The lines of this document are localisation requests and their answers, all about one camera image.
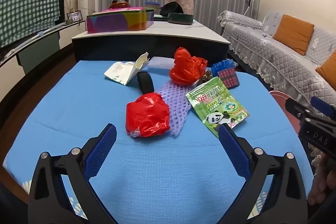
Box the white carton box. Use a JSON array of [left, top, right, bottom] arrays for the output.
[[104, 52, 150, 86]]

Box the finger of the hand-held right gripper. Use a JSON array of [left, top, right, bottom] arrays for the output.
[[285, 98, 315, 121], [310, 96, 336, 117]]

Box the black strap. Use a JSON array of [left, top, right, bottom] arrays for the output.
[[137, 72, 155, 95]]

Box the purple foam net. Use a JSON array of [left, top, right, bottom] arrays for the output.
[[156, 81, 193, 138]]

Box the dark green round tin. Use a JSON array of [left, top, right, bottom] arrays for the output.
[[168, 12, 194, 25]]

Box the green checkered cloth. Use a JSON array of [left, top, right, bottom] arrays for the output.
[[0, 0, 66, 56]]

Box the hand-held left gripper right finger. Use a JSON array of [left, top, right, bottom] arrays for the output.
[[218, 123, 307, 224]]

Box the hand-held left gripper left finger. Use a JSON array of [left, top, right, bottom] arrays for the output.
[[28, 123, 124, 224]]

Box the green panda snack packet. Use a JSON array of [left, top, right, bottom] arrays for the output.
[[185, 76, 250, 138]]

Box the pink fabric bag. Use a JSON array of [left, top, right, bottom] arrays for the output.
[[164, 0, 194, 16]]

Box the blue plastic bag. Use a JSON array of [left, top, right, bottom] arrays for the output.
[[211, 59, 235, 77]]

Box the stack of plastic bowls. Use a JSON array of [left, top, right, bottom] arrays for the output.
[[144, 1, 161, 10]]

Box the small red grid box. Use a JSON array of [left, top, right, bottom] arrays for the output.
[[218, 68, 240, 89]]

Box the television cabinet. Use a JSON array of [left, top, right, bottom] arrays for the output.
[[0, 20, 87, 75]]

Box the orange cushion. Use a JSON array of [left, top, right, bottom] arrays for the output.
[[315, 49, 336, 83], [272, 14, 315, 56]]

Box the colourful rectangular box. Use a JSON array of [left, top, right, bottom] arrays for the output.
[[87, 9, 155, 34]]

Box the red plastic bag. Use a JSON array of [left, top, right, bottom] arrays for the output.
[[169, 47, 208, 86], [125, 93, 171, 138]]

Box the small dark wrapper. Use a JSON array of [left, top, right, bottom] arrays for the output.
[[196, 70, 214, 86]]

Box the person's right hand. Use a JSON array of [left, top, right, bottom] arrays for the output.
[[307, 154, 336, 207]]

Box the blue tablecloth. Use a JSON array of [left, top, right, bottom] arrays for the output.
[[3, 60, 315, 224]]

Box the green checked cloth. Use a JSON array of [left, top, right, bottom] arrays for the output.
[[0, 0, 60, 48]]

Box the small photo frame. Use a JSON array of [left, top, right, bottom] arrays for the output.
[[67, 11, 82, 22]]

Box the grey quilted sofa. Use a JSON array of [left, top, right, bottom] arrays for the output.
[[217, 10, 336, 174]]

